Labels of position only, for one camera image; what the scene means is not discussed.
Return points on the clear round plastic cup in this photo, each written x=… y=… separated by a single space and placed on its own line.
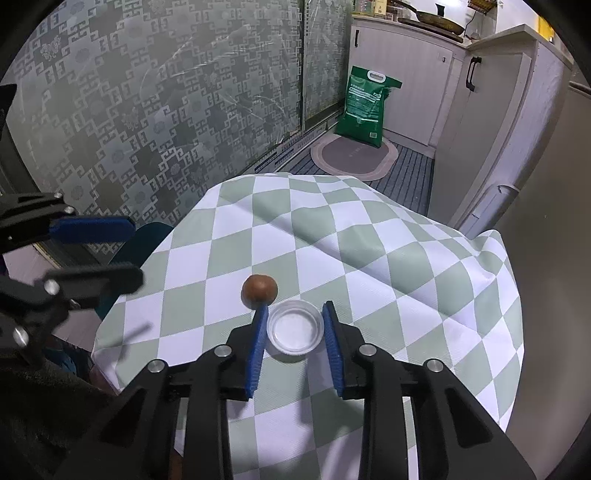
x=295 y=327

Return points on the oval grey floor mat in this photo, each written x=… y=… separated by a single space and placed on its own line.
x=351 y=157

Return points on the round wooden board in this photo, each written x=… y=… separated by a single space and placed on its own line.
x=455 y=32

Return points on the beige refrigerator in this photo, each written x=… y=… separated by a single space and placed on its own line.
x=554 y=230

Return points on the yellow box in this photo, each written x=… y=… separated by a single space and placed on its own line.
x=547 y=28

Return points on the wall spice rack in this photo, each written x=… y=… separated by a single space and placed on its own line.
x=482 y=3

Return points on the person's dark grey clothing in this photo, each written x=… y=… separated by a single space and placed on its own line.
x=37 y=424

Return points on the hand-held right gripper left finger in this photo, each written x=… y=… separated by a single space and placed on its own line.
x=256 y=360

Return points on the frying pan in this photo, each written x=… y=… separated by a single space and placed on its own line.
x=438 y=21

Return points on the small black vessel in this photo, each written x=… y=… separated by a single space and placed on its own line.
x=441 y=8

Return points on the patterned frosted sliding door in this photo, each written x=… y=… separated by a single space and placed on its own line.
x=325 y=55
x=138 y=115

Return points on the green white checkered tablecloth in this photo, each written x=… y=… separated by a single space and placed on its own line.
x=369 y=277

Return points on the teal stool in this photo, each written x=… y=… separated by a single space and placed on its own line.
x=147 y=240

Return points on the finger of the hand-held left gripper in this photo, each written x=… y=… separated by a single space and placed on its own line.
x=92 y=229
x=101 y=281

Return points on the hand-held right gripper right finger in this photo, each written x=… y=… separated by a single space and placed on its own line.
x=333 y=355

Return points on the condiment bottle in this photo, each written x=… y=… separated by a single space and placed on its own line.
x=379 y=7
x=363 y=7

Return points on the striped dark floor mat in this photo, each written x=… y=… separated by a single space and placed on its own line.
x=411 y=175

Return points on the green rice bag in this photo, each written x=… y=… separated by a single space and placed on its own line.
x=364 y=106

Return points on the white kitchen cabinet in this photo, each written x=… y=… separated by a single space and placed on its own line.
x=415 y=83
x=498 y=115

